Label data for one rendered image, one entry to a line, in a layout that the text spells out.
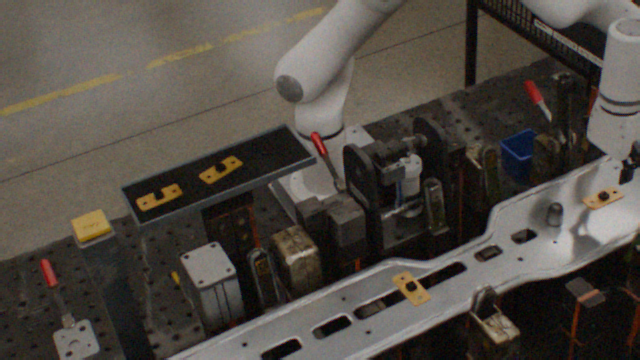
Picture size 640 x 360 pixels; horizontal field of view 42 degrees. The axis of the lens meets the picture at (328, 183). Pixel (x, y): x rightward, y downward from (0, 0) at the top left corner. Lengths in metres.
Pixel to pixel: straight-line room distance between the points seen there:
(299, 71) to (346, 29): 0.15
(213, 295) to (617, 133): 0.81
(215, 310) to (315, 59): 0.59
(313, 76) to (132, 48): 2.79
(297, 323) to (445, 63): 2.67
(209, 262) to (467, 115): 1.20
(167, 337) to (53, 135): 2.17
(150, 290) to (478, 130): 1.04
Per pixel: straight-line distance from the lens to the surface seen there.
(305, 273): 1.59
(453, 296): 1.57
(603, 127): 1.67
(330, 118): 1.95
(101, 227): 1.59
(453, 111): 2.53
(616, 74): 1.58
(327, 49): 1.79
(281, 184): 2.16
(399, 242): 1.73
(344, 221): 1.61
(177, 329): 2.00
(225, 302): 1.55
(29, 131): 4.11
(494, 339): 1.46
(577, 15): 1.55
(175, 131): 3.82
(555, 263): 1.65
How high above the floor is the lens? 2.17
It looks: 40 degrees down
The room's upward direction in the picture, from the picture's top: 7 degrees counter-clockwise
